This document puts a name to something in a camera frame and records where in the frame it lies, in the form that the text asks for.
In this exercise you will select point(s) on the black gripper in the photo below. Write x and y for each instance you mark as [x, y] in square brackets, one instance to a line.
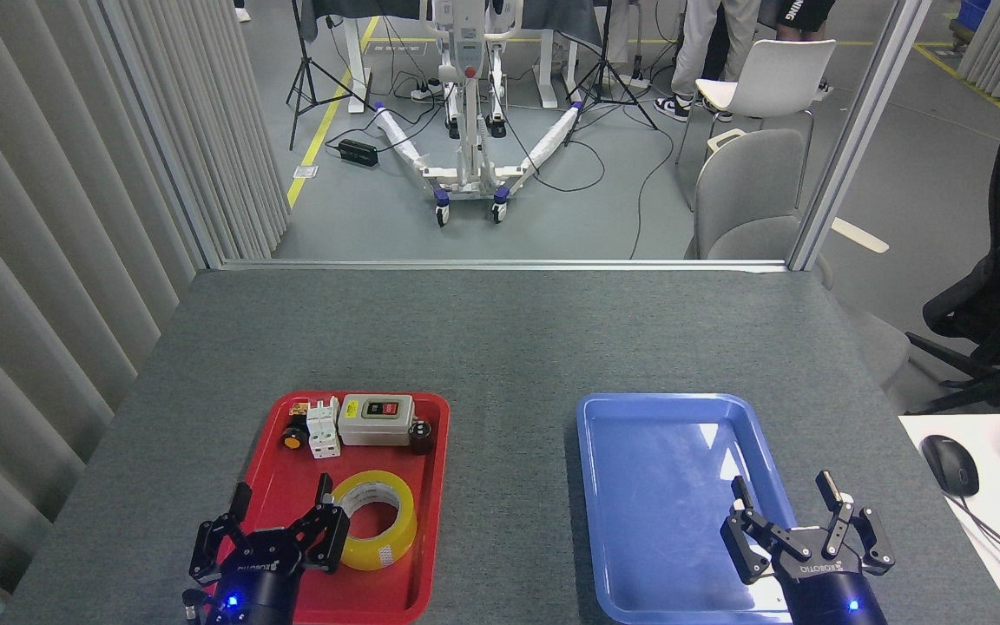
[830, 595]
[257, 582]

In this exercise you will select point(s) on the yellow tape roll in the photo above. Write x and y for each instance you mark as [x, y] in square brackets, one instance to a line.
[404, 525]

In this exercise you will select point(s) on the red plastic tray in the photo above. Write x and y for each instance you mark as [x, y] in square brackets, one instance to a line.
[283, 495]

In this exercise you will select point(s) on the black orange push button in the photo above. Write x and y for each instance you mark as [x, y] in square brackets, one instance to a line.
[293, 438]

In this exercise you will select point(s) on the white circuit breaker block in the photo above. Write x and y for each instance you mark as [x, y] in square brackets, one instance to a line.
[323, 430]

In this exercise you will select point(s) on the small yellow red component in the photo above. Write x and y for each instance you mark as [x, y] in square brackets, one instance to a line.
[299, 408]

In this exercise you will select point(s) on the black computer mouse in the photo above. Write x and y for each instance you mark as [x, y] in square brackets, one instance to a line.
[951, 464]

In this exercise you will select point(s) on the blue plastic tray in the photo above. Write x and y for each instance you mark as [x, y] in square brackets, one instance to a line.
[656, 486]

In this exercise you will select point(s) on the white desk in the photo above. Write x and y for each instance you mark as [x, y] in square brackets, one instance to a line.
[995, 486]

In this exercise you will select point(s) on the grey upholstered chair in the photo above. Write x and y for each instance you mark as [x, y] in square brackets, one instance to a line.
[747, 191]

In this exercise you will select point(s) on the white floor label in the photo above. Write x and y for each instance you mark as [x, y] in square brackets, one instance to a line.
[305, 172]

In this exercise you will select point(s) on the black power box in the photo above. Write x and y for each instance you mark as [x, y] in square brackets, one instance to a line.
[358, 153]

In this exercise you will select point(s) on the white stand on wheels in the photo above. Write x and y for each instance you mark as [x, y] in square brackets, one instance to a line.
[470, 165]

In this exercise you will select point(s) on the black tripod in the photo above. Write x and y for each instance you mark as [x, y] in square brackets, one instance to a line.
[305, 74]
[606, 78]

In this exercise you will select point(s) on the white plastic chair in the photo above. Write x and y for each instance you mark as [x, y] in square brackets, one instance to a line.
[778, 74]

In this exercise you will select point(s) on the person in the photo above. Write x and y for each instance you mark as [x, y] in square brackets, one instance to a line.
[700, 43]
[799, 16]

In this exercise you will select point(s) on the blue bin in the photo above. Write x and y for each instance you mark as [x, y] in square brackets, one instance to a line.
[975, 13]

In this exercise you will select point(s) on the dark table with white legs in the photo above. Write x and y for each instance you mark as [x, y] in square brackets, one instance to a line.
[552, 16]

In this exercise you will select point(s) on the grey push button switch box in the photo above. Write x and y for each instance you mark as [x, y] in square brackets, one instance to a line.
[376, 430]

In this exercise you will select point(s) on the black round knob switch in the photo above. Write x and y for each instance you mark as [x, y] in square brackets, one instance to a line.
[421, 438]

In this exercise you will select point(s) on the silver frame post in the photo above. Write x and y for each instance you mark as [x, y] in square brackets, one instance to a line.
[856, 139]

